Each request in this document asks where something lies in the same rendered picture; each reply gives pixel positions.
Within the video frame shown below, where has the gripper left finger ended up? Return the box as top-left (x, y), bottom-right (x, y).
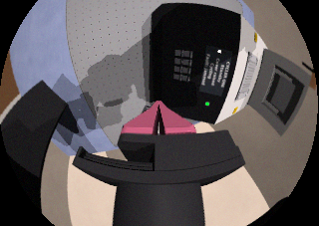
top-left (121, 101), bottom-right (159, 135)

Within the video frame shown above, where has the black and white benchtop lab instrument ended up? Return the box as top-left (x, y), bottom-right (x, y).
top-left (152, 3), bottom-right (311, 136)

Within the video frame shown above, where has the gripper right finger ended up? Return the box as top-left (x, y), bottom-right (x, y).
top-left (159, 101), bottom-right (196, 135)

